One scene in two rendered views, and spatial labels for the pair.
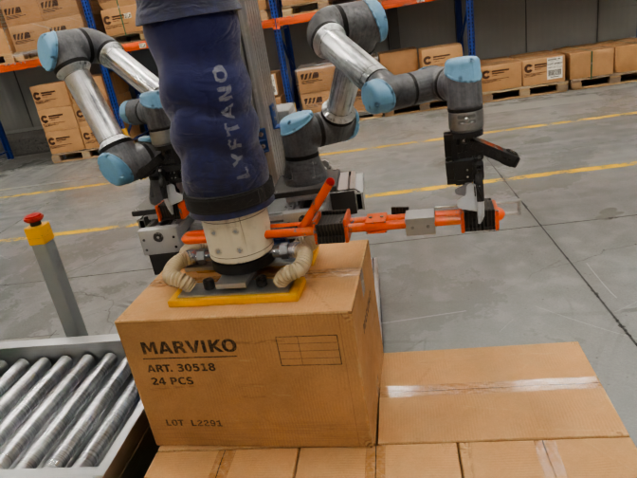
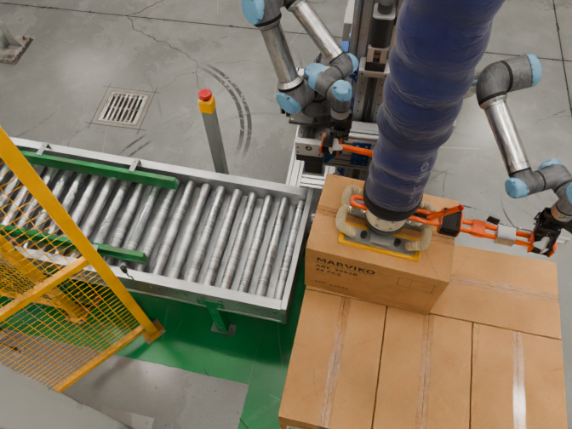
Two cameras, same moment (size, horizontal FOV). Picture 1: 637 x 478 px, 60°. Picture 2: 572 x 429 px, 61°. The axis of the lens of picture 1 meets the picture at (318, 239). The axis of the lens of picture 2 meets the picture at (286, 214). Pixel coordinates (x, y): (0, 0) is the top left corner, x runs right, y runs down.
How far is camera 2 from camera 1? 137 cm
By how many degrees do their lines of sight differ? 37
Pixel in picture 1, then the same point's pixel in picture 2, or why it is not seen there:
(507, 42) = not seen: outside the picture
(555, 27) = not seen: outside the picture
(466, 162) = (551, 231)
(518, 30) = not seen: outside the picture
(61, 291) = (216, 139)
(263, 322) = (396, 271)
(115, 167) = (292, 107)
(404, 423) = (445, 302)
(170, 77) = (392, 164)
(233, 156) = (410, 197)
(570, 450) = (529, 341)
